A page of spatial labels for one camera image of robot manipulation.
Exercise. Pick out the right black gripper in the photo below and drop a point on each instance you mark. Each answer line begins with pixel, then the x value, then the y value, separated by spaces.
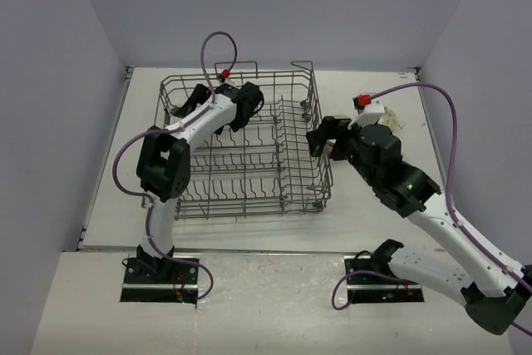
pixel 331 128

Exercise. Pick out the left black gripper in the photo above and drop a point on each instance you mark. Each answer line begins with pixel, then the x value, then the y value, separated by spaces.
pixel 199 94

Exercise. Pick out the beige floral bowl back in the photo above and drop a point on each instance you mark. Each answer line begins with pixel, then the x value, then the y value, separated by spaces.
pixel 329 148

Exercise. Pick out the white green floral bowl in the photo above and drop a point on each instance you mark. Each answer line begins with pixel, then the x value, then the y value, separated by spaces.
pixel 390 119

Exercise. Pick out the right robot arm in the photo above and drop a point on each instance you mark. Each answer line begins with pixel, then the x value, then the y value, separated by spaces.
pixel 492 287

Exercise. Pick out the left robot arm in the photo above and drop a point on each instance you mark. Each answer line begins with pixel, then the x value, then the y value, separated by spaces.
pixel 164 167

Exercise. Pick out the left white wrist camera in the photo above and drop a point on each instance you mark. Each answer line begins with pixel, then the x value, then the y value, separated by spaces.
pixel 224 77

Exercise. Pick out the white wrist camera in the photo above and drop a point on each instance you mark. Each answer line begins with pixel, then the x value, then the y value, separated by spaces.
pixel 224 77
pixel 369 111

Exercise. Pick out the grey wire dish rack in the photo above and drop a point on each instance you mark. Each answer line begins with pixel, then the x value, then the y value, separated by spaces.
pixel 265 168

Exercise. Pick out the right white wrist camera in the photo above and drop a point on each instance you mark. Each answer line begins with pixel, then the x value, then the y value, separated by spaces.
pixel 369 111

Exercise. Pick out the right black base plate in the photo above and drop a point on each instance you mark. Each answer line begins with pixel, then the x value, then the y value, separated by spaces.
pixel 369 289

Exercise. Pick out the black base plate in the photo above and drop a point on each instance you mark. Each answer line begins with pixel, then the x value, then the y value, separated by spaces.
pixel 172 283
pixel 369 289

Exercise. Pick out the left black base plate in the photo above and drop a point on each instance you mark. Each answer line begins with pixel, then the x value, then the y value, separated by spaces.
pixel 172 283

